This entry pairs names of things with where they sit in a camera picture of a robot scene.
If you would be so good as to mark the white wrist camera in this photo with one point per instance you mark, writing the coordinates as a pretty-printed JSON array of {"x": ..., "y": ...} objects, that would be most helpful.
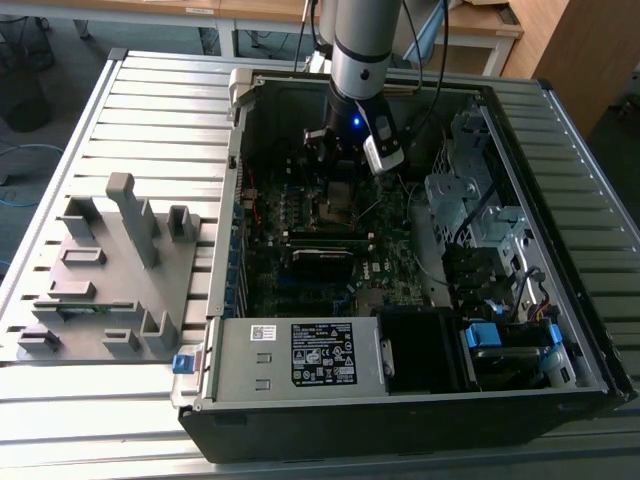
[{"x": 385, "y": 150}]

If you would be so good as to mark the black office chair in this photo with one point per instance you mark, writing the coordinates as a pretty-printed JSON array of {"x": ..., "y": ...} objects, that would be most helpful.
[{"x": 22, "y": 100}]

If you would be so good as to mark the green motherboard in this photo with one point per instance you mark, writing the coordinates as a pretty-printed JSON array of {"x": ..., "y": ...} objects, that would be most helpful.
[{"x": 395, "y": 250}]

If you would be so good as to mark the black plastic shroud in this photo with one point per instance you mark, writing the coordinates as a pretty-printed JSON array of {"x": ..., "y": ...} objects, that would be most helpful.
[{"x": 415, "y": 350}]

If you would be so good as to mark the grey power supply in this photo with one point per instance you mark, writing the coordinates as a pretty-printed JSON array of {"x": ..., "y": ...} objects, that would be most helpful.
[{"x": 235, "y": 360}]

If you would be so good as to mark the green RAM stick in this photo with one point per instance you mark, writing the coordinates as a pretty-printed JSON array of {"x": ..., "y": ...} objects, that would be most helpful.
[{"x": 82, "y": 311}]

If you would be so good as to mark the CPU socket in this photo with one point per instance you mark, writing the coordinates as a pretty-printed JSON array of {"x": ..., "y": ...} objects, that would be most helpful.
[{"x": 316, "y": 222}]

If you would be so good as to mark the grey parts rack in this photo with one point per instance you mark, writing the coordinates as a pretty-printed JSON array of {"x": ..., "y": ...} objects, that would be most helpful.
[{"x": 125, "y": 300}]

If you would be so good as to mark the silver CPU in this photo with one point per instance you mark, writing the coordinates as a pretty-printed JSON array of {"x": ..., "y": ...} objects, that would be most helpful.
[{"x": 340, "y": 195}]

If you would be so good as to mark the silver metal disk bay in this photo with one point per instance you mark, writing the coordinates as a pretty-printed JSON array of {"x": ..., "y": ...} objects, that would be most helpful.
[{"x": 445, "y": 190}]

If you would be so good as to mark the wooden desk white frame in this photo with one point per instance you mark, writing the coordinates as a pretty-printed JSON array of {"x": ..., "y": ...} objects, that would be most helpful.
[
  {"x": 480, "y": 27},
  {"x": 100, "y": 5}
]

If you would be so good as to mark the hard disk in blue carrier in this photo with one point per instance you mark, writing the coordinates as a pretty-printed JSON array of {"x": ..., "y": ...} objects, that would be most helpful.
[{"x": 482, "y": 336}]

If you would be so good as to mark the wooden cabinet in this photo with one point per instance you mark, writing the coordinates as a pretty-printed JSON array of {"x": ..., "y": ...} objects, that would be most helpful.
[{"x": 590, "y": 50}]

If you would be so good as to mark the blue case latch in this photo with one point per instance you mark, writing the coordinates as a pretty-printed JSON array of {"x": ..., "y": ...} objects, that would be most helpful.
[{"x": 182, "y": 364}]

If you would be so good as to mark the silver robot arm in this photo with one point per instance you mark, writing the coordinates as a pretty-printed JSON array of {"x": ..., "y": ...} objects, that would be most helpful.
[{"x": 365, "y": 45}]

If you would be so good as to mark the black graphics card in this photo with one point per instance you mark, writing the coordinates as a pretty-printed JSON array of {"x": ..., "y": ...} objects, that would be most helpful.
[{"x": 320, "y": 265}]

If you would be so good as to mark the black PC case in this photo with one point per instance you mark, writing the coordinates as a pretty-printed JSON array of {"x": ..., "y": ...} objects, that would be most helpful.
[{"x": 350, "y": 435}]

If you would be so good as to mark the black plastic holder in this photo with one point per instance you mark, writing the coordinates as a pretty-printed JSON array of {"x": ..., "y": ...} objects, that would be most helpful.
[{"x": 470, "y": 270}]

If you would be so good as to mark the black RAM slot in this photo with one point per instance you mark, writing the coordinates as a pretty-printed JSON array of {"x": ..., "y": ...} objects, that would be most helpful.
[
  {"x": 327, "y": 245},
  {"x": 325, "y": 235}
]

